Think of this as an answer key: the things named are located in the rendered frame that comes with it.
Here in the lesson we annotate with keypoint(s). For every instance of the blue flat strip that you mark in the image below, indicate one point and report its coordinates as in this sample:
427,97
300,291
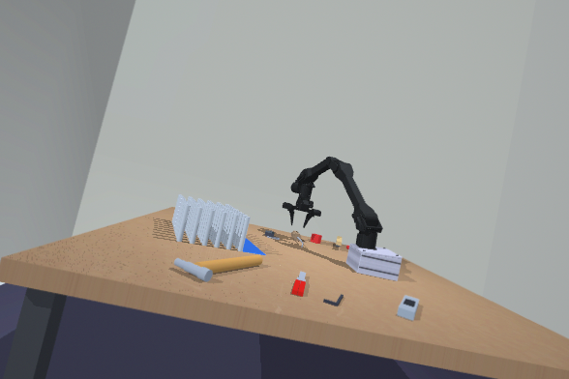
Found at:
251,248

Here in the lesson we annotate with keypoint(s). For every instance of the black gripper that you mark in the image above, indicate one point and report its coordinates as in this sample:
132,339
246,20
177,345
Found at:
311,213

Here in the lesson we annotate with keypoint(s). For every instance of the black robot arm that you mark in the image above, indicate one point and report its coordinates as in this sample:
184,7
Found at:
364,216

